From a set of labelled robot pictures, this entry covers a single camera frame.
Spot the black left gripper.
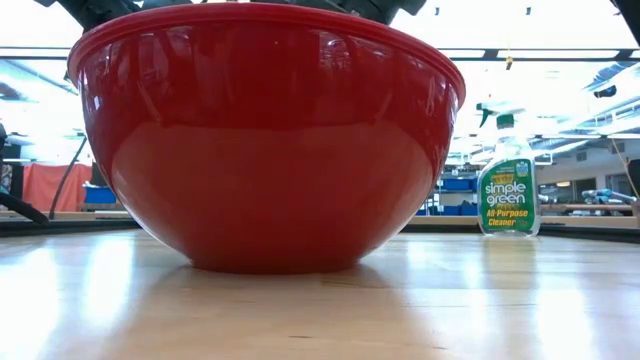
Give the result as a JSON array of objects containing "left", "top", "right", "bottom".
[{"left": 33, "top": 0, "right": 428, "bottom": 32}]

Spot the red plastic bowl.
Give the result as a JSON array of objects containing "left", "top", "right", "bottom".
[{"left": 67, "top": 2, "right": 467, "bottom": 276}]

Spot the orange cloth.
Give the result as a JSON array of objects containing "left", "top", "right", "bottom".
[{"left": 21, "top": 162, "right": 94, "bottom": 214}]

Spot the blue storage bin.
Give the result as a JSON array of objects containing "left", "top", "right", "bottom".
[
  {"left": 83, "top": 185, "right": 119, "bottom": 205},
  {"left": 439, "top": 177, "right": 479, "bottom": 193}
]

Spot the black slanted rod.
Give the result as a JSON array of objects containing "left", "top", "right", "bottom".
[{"left": 0, "top": 192, "right": 50, "bottom": 226}]

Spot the simple green spray bottle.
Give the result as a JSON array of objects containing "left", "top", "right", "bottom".
[{"left": 475, "top": 102, "right": 542, "bottom": 238}]

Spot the black cable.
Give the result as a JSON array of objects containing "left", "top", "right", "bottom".
[{"left": 48, "top": 134, "right": 89, "bottom": 221}]

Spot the black table frame rail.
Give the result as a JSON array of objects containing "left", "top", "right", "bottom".
[{"left": 0, "top": 218, "right": 640, "bottom": 245}]

